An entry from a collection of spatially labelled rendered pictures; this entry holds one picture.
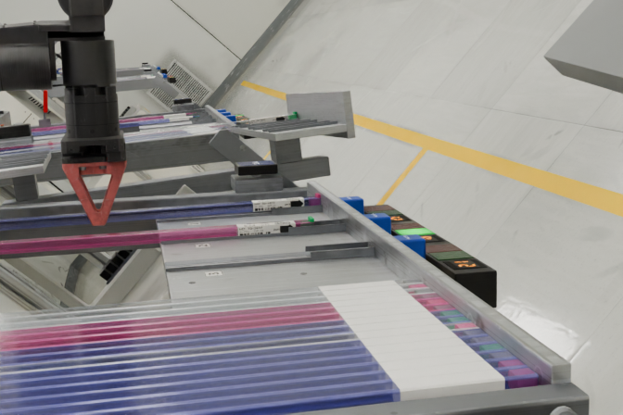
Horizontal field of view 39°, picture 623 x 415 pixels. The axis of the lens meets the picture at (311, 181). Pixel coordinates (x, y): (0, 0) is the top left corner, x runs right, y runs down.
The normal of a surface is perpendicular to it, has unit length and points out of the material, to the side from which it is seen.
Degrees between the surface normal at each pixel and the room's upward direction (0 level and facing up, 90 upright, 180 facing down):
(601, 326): 0
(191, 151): 90
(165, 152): 90
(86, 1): 97
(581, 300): 0
